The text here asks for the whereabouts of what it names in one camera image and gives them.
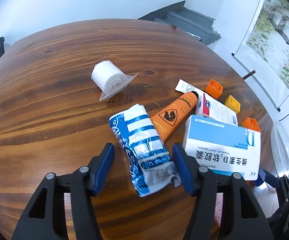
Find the brown wooden stick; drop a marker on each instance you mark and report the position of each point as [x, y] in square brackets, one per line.
[249, 74]

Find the grey stairs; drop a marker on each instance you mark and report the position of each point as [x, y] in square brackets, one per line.
[192, 22]

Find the clear plastic bowl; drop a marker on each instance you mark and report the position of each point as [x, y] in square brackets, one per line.
[282, 145]

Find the blue and white tissue packet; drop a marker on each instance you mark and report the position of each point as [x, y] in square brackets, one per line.
[137, 135]

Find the small white box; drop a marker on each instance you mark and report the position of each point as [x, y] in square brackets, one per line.
[214, 110]

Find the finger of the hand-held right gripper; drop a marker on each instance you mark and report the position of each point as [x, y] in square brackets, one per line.
[272, 178]
[285, 212]

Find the small white tube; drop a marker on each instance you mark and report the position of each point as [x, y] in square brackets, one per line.
[184, 86]

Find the orange tube with black cap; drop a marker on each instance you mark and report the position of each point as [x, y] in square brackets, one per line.
[174, 115]

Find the yellow toy block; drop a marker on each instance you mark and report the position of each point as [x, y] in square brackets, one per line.
[233, 103]

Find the wall scroll painting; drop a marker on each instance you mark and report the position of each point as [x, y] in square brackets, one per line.
[279, 30]

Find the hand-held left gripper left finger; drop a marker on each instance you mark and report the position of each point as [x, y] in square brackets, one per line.
[104, 170]

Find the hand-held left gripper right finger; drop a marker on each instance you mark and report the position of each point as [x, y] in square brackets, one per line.
[184, 170]

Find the orange toy block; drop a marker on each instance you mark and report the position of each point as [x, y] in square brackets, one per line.
[214, 90]
[250, 125]

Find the wooden desktop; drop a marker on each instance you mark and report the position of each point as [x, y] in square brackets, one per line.
[59, 80]

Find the large white and blue box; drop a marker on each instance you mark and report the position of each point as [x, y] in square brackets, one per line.
[217, 145]

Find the white roll in clear wrap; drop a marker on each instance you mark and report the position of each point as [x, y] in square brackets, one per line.
[104, 73]

